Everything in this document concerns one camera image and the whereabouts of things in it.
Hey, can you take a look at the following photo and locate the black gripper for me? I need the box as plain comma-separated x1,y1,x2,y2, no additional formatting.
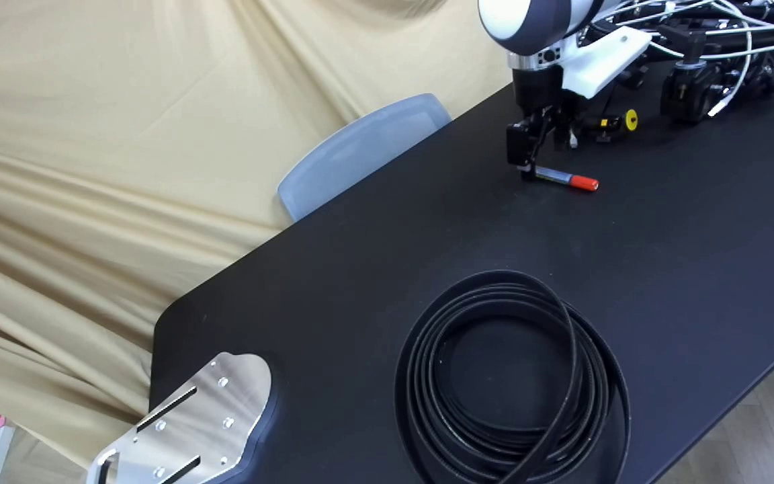
502,51,580,179

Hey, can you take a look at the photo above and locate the grey marker with orange cap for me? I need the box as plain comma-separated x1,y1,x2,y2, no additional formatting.
524,162,601,195

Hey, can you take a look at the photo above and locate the silver metal mounting plate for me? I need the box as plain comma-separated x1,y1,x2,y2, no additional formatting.
82,350,274,484

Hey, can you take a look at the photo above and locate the beige draped backdrop cloth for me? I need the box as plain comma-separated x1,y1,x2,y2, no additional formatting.
0,0,515,472

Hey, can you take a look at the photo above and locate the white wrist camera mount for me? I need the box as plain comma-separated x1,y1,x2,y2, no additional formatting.
562,24,655,102

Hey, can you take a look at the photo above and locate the white looped cable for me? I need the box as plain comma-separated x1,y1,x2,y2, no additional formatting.
636,0,774,121

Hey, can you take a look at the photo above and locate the black coiled strap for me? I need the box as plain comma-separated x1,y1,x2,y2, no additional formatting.
395,269,633,484

